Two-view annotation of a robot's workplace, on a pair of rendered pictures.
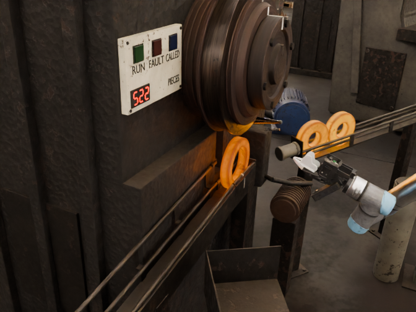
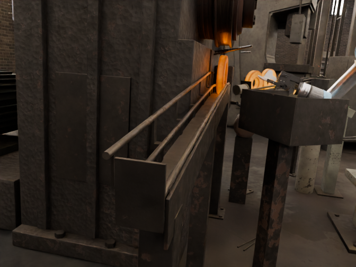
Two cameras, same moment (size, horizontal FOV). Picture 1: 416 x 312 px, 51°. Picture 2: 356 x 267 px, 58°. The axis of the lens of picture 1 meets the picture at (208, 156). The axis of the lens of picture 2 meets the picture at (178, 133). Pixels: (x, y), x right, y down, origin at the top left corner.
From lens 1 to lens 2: 0.81 m
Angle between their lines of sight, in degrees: 19
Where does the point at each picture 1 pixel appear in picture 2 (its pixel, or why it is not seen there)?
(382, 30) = (254, 65)
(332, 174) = (288, 80)
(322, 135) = (260, 81)
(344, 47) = not seen: hidden behind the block
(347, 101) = (234, 115)
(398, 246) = (313, 162)
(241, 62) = not seen: outside the picture
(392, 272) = (310, 184)
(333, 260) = not seen: hidden behind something
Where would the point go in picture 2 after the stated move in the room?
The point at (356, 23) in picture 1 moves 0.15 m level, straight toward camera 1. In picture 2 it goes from (237, 62) to (238, 62)
